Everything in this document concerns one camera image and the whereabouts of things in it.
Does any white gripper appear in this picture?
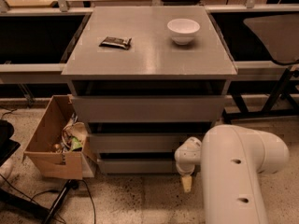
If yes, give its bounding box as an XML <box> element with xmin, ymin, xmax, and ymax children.
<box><xmin>175</xmin><ymin>137</ymin><xmax>202</xmax><ymax>193</ymax></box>

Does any grey bottom drawer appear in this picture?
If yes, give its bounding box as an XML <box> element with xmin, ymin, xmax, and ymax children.
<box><xmin>97</xmin><ymin>159</ymin><xmax>177</xmax><ymax>175</ymax></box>

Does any grey drawer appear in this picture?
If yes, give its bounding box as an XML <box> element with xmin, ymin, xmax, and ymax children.
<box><xmin>89</xmin><ymin>133</ymin><xmax>204</xmax><ymax>153</ymax></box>
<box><xmin>72</xmin><ymin>96</ymin><xmax>224</xmax><ymax>123</ymax></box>
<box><xmin>97</xmin><ymin>159</ymin><xmax>177</xmax><ymax>175</ymax></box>

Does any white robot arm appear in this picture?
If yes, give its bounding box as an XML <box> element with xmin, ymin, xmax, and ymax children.
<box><xmin>175</xmin><ymin>124</ymin><xmax>290</xmax><ymax>224</ymax></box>

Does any grey middle drawer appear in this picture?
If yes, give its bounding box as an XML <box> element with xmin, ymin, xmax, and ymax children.
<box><xmin>89</xmin><ymin>133</ymin><xmax>204</xmax><ymax>153</ymax></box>

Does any grey drawer cabinet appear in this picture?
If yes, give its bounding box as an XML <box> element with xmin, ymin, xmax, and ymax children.
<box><xmin>63</xmin><ymin>7</ymin><xmax>236</xmax><ymax>162</ymax></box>

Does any grey top drawer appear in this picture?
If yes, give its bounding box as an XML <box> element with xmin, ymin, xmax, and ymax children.
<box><xmin>72</xmin><ymin>96</ymin><xmax>224</xmax><ymax>123</ymax></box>

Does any green packet in box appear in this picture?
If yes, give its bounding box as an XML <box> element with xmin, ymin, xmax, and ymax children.
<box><xmin>71</xmin><ymin>136</ymin><xmax>82</xmax><ymax>151</ymax></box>

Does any white ceramic bowl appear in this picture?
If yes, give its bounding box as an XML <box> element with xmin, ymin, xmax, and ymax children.
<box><xmin>167</xmin><ymin>19</ymin><xmax>200</xmax><ymax>45</ymax></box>

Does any brown cardboard box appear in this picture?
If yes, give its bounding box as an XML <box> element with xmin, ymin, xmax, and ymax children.
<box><xmin>24</xmin><ymin>95</ymin><xmax>96</xmax><ymax>179</ymax></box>

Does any dark snack packet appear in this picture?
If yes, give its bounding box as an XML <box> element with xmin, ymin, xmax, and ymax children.
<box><xmin>100</xmin><ymin>36</ymin><xmax>131</xmax><ymax>50</ymax></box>

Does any black table leg frame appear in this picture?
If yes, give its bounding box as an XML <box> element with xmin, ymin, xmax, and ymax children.
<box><xmin>222</xmin><ymin>65</ymin><xmax>299</xmax><ymax>124</ymax></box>

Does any black stand with cable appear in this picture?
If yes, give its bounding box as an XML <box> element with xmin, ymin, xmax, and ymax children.
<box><xmin>0</xmin><ymin>173</ymin><xmax>97</xmax><ymax>224</ymax></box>

